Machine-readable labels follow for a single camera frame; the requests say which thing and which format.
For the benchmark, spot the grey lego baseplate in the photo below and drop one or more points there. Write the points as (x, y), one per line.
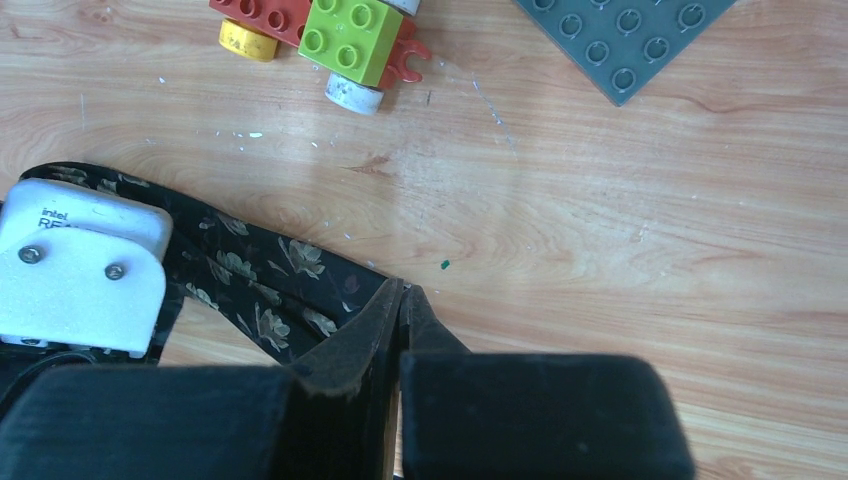
(620, 45)

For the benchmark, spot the red green lego car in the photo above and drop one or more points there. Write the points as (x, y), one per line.
(364, 44)

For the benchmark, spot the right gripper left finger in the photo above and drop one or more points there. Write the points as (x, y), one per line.
(341, 414)

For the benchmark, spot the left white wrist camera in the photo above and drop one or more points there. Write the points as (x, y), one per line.
(80, 268)

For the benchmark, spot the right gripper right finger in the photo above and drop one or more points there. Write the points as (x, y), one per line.
(437, 397)

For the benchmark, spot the black floral patterned tie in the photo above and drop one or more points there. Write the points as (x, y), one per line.
(284, 294)

